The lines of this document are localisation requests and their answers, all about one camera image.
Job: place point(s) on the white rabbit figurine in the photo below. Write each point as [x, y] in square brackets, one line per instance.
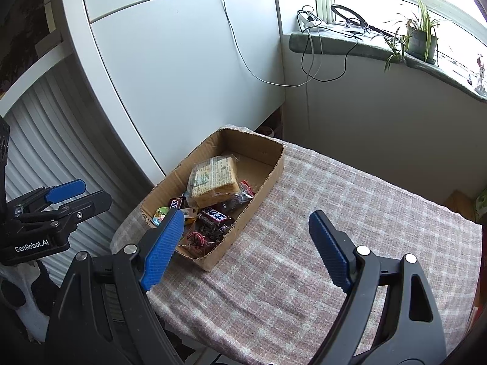
[482, 72]

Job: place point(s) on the green paper bag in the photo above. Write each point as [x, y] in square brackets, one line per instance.
[481, 207]

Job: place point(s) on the pink plaid tablecloth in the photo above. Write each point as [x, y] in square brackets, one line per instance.
[285, 273]

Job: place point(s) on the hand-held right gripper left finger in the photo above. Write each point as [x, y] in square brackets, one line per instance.
[163, 251]

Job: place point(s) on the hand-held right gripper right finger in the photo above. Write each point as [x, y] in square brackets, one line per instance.
[329, 251]

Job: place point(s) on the brown cardboard box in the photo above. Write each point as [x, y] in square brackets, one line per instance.
[253, 148]

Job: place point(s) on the clear red-edged snack packet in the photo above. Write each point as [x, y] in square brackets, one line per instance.
[203, 239]

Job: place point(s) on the clear packet of dark fruit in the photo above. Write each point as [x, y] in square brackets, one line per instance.
[237, 199]

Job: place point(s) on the potted spider plant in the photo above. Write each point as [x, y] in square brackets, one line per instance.
[418, 42]

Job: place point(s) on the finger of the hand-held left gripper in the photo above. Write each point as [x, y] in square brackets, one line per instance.
[87, 203]
[64, 192]

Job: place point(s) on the small yellow candy packet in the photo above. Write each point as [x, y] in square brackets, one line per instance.
[189, 215]

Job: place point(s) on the packaged bread slices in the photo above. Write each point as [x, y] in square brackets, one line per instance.
[213, 178]

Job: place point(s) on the white cabinet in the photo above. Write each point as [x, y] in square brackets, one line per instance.
[171, 83]

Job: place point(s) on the black white patterned cloth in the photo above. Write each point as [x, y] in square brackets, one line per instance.
[23, 300]

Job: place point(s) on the grey slatted shutter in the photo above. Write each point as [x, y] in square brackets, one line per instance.
[57, 140]

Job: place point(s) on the brown chocolate bar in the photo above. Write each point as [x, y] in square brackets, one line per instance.
[217, 216]
[178, 203]

